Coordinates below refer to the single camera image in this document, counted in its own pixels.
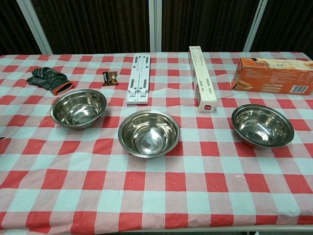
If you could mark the long white cardboard box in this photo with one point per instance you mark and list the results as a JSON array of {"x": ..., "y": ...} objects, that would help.
[{"x": 204, "y": 80}]

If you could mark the red white checked tablecloth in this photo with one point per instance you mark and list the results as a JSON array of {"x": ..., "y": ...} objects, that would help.
[{"x": 156, "y": 191}]

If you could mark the white folding laptop stand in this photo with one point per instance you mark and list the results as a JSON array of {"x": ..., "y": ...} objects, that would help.
[{"x": 139, "y": 80}]

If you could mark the grey striped work glove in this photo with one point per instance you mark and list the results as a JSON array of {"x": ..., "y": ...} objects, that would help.
[{"x": 49, "y": 78}]

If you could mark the steel bowl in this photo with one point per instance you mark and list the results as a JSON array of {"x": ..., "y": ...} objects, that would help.
[
  {"x": 149, "y": 133},
  {"x": 78, "y": 110},
  {"x": 262, "y": 124}
]

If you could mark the brown candy wrapper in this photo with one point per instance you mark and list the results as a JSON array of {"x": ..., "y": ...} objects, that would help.
[{"x": 110, "y": 77}]

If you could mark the orange cardboard carton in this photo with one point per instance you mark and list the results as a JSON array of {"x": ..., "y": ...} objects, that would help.
[{"x": 274, "y": 78}]

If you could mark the white frame post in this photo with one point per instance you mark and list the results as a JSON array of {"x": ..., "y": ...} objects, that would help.
[
  {"x": 34, "y": 27},
  {"x": 255, "y": 24},
  {"x": 155, "y": 24}
]

